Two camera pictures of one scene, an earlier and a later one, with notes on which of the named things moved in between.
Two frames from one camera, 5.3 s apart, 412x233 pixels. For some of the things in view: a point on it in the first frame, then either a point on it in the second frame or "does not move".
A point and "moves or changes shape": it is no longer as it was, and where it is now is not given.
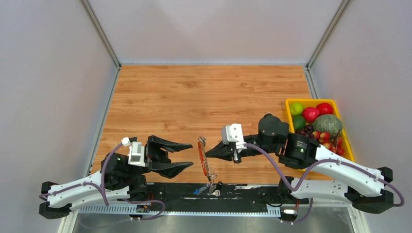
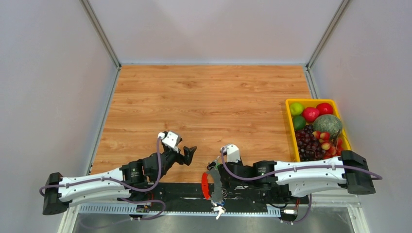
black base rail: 256,195 does not move
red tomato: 324,108 does not move
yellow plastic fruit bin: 307,103 does not move
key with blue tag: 197,191 to 222,203
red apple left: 310,114 does not move
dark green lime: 299,123 does not move
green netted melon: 327,123 does not move
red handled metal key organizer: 209,172 to 212,185
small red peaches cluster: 326,140 does not move
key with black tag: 217,192 moves or changes shape
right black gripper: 225,152 to 227,185
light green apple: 296,108 does not move
